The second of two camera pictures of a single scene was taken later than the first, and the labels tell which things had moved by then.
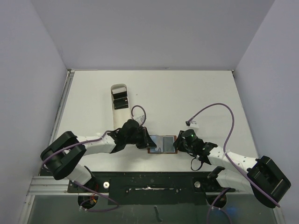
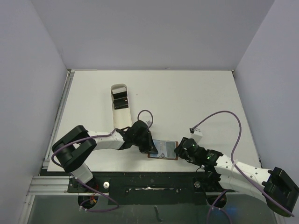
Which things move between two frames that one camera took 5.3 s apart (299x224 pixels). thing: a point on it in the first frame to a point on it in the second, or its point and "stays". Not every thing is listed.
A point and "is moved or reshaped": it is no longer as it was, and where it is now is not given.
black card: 119,95 stays
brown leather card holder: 164,144 is moved or reshaped
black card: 120,103 stays
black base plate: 154,188 stays
